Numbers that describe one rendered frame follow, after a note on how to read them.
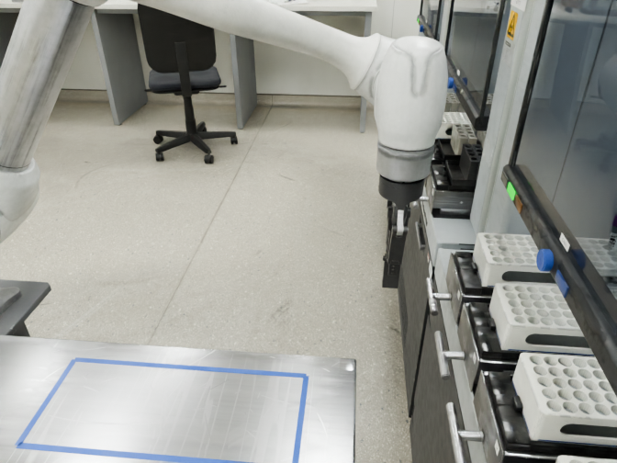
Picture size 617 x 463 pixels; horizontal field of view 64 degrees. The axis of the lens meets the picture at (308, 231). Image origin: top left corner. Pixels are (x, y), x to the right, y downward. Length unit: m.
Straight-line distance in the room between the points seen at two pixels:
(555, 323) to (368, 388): 1.07
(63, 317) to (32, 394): 1.49
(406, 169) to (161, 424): 0.50
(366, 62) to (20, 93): 0.62
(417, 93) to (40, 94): 0.67
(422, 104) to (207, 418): 0.52
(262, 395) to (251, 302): 1.43
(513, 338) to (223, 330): 1.39
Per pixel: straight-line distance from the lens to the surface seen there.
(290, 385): 0.71
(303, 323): 2.00
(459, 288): 0.92
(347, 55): 0.89
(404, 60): 0.74
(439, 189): 1.25
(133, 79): 4.56
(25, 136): 1.10
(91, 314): 2.24
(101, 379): 0.77
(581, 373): 0.76
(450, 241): 1.18
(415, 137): 0.77
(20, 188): 1.15
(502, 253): 0.94
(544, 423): 0.69
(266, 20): 0.79
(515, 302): 0.83
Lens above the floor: 1.36
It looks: 32 degrees down
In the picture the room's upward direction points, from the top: straight up
